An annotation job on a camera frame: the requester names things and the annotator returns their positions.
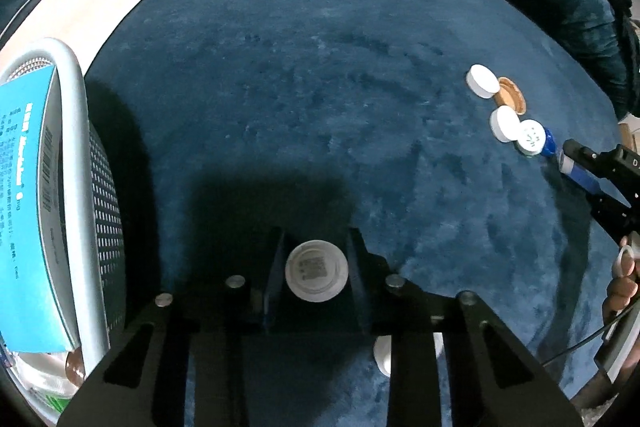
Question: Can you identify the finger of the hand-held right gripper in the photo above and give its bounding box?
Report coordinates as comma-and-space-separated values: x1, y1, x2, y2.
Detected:
589, 193, 632, 240
562, 139, 619, 196

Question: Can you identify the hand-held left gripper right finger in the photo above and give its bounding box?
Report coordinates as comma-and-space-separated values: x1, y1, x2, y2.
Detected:
345, 227, 586, 427

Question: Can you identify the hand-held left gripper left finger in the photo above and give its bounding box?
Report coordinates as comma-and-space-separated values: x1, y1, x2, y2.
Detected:
57, 227, 289, 427

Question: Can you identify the white lid with grey label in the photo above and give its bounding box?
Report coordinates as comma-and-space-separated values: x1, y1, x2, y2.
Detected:
284, 239, 349, 304

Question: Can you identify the cluster of small bottle caps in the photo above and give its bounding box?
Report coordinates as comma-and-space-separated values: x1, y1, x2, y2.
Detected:
466, 64, 557, 158

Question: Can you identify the blue-grey plastic mesh basket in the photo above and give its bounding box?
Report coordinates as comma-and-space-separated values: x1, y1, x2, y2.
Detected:
0, 38, 127, 425

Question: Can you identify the person's right forearm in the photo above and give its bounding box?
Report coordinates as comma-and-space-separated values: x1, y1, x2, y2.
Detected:
575, 369, 633, 414

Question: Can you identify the person's right hand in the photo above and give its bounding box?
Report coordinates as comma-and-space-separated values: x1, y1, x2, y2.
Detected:
601, 231, 640, 324

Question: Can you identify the white plastic lid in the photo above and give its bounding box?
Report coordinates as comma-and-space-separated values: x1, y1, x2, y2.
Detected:
372, 332, 446, 379

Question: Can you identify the white and green plastic item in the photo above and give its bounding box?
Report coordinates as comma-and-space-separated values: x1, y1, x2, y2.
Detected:
7, 349, 83, 423

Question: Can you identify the teal cardboard box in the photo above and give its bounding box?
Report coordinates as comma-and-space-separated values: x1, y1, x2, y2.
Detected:
0, 66, 82, 354

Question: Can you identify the thin black cable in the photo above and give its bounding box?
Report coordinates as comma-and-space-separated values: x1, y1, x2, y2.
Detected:
539, 307, 633, 365

